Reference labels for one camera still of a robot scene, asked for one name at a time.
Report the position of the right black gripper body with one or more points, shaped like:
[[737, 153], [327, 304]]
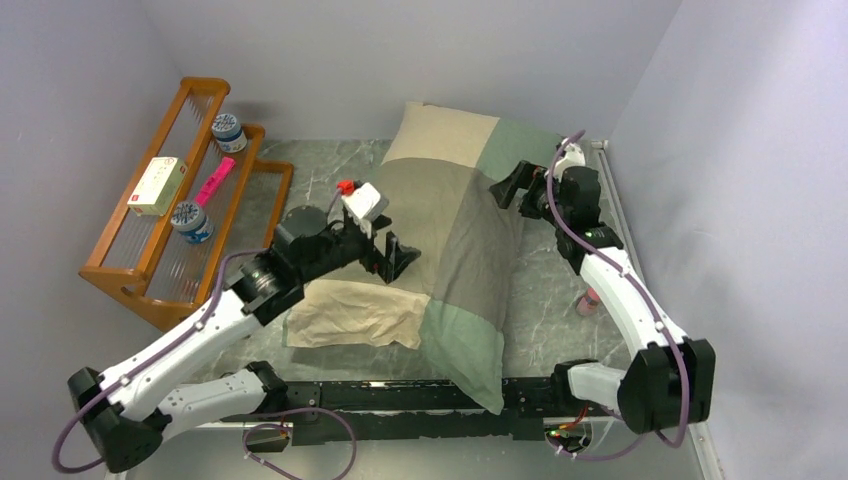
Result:
[[537, 204]]

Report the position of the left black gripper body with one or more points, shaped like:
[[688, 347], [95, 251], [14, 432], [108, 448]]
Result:
[[345, 245]]

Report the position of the patchwork green beige pillowcase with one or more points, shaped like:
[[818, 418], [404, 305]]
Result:
[[450, 304]]

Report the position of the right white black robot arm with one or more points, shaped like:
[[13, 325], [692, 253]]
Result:
[[669, 380]]

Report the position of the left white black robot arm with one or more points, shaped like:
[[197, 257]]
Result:
[[129, 410]]

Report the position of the pink small bottle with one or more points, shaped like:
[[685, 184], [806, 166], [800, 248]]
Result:
[[588, 303]]

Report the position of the pink marker pen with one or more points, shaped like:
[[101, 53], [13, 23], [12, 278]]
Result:
[[214, 181]]

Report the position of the wooden slatted rack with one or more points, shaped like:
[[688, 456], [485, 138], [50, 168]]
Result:
[[161, 249]]

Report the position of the blue white round jar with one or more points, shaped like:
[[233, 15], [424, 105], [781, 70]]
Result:
[[228, 133]]

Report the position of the white cardboard box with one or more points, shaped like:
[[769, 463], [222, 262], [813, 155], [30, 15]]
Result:
[[157, 187]]

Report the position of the black base crossbar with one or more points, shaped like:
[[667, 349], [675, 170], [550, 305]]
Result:
[[413, 409]]

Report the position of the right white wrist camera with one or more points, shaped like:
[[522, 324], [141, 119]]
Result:
[[572, 155]]

